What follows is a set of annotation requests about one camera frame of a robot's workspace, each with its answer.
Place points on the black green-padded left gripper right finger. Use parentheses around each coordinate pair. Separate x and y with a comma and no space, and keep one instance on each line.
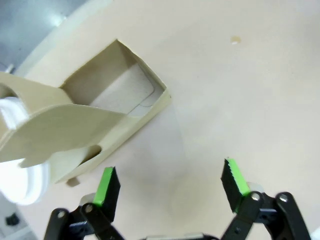
(232,185)

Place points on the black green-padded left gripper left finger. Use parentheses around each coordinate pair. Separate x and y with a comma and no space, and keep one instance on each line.
(110,190)

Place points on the beige cardboard drink carrier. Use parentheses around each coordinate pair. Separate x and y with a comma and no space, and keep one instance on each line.
(70,125)

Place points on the small black object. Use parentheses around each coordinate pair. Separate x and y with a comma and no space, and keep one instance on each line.
(11,219)

